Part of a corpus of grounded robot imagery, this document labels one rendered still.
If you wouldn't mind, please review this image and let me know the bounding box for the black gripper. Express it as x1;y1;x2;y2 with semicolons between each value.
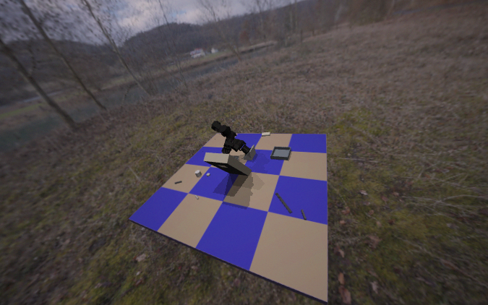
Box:
221;137;234;154

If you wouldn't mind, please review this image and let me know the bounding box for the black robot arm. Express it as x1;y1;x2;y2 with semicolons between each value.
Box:
211;121;251;154

